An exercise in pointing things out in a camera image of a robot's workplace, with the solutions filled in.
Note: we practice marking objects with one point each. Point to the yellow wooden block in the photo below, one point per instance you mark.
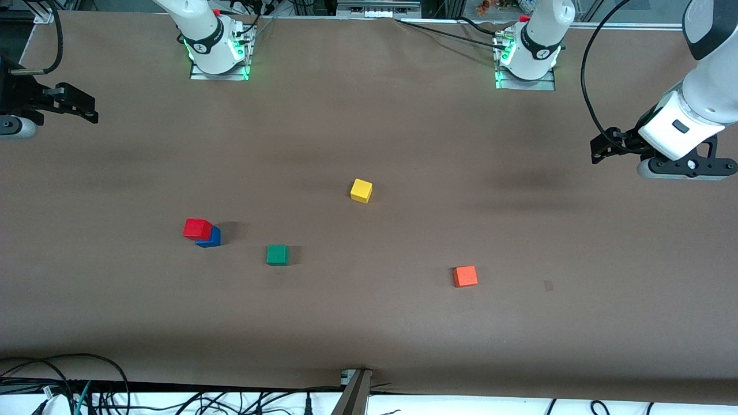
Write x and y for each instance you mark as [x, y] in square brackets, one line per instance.
[361, 191]

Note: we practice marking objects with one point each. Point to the blue wooden block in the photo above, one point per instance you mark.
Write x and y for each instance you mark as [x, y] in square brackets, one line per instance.
[212, 239]

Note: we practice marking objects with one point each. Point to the red wooden block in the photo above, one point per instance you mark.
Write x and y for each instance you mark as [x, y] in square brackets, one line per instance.
[197, 229]

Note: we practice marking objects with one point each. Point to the white power strip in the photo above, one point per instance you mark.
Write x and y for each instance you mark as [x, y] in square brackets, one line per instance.
[377, 7]

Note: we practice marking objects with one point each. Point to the green wooden block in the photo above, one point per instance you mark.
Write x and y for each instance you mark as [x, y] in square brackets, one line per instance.
[277, 255]

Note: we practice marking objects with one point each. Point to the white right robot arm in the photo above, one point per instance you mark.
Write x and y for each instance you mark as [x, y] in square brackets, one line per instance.
[202, 40]

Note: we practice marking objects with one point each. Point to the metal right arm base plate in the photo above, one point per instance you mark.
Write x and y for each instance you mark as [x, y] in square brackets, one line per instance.
[245, 63]

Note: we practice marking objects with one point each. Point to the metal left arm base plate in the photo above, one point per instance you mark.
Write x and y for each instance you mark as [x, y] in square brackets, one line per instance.
[548, 85]

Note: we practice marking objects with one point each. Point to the brown paper table cover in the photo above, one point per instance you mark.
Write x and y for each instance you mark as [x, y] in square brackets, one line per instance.
[369, 323]

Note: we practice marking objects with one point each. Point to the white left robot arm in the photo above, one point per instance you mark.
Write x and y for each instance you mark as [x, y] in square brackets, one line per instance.
[697, 98]

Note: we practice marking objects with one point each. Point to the aluminium frame corner bracket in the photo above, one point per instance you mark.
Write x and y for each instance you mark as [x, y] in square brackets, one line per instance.
[43, 14]

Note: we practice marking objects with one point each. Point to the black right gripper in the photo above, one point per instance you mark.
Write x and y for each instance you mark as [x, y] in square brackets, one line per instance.
[18, 93]

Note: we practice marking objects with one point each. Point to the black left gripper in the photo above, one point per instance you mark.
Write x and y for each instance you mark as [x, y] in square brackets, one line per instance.
[629, 142]

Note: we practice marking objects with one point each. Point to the grey metal post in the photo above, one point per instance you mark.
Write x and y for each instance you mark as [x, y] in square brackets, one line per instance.
[354, 397]

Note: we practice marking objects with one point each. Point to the orange wooden block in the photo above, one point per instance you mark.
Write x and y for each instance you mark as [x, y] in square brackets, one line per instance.
[464, 276]

